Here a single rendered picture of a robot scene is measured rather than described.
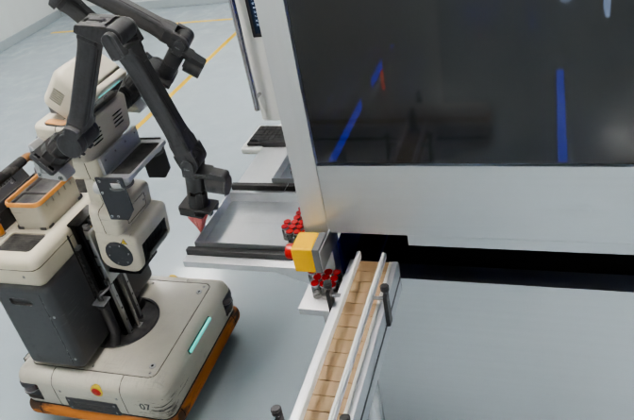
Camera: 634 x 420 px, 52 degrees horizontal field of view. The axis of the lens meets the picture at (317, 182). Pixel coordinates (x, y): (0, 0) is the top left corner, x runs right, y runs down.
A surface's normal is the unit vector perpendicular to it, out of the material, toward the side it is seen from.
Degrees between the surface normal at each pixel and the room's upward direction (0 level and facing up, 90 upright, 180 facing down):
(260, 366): 0
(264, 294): 0
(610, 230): 90
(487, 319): 90
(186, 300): 0
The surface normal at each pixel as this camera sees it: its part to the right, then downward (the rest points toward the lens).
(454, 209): -0.28, 0.54
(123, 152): 0.95, 0.01
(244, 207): -0.17, -0.84
